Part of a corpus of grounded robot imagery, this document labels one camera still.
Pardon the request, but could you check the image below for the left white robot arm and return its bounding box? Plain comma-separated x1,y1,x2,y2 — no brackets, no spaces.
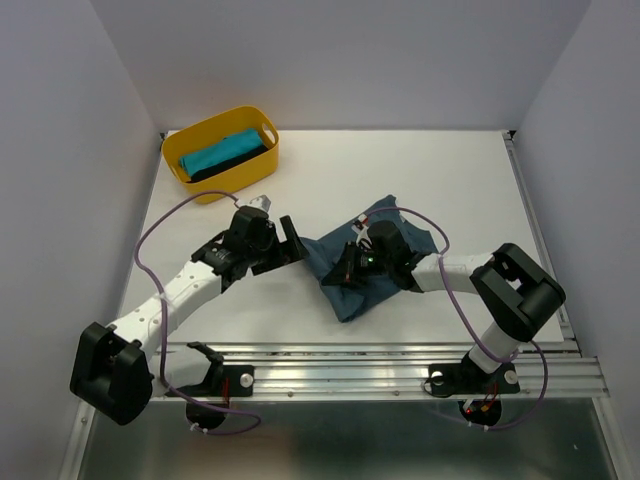
70,205,308,425

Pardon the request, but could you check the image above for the aluminium rail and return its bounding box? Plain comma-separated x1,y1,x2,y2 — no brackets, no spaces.
212,340,609,402
501,130,582,354

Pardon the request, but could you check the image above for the dark blue-grey t shirt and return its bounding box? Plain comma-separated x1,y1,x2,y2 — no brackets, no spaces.
301,211,437,323

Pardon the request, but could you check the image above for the yellow plastic basket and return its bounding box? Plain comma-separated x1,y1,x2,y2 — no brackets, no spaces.
161,106,279,204

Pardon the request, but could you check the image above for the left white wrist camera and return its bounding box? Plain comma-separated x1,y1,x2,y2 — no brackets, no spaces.
248,195,271,212

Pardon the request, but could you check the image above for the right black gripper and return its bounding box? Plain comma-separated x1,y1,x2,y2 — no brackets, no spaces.
320,241,392,288

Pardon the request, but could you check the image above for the aluminium front rail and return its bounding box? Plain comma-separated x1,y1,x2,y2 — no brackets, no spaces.
212,340,609,402

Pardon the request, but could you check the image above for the rolled teal t shirt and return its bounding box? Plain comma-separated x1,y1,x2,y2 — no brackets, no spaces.
179,128,264,175

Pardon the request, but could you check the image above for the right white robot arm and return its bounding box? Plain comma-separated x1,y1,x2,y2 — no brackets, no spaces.
321,216,566,390

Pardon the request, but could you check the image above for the aluminium right side rail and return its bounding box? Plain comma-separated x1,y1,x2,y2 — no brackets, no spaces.
501,130,582,354

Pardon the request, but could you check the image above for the rolled black t shirt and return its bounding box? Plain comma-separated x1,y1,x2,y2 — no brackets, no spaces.
188,145,268,183

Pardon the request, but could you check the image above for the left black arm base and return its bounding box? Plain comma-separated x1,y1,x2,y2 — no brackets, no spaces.
165,342,255,400

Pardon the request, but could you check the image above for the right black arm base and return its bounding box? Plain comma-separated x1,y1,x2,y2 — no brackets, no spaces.
421,354,520,398

